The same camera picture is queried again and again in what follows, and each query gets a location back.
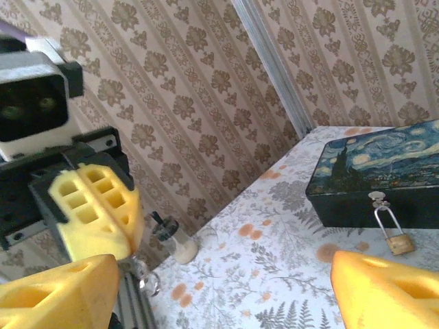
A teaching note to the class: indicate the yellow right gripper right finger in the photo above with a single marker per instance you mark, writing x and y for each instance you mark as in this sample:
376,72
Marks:
387,294

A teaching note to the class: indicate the aluminium frame post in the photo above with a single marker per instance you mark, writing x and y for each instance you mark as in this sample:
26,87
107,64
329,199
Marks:
274,68

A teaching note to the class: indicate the small black knob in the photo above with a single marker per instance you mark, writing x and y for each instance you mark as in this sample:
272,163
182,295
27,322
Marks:
178,246

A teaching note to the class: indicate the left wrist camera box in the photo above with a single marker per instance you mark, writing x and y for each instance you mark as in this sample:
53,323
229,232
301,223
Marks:
34,103

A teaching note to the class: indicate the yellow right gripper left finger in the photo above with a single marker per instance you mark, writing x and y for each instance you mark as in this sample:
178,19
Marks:
51,298

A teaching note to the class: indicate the brass padlock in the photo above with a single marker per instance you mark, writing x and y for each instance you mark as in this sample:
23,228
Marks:
400,245

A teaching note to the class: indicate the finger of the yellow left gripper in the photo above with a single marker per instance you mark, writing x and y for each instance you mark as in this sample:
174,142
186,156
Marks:
123,212
85,236

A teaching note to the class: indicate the starry night tin box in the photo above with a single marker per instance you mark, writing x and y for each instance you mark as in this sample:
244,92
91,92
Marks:
377,164

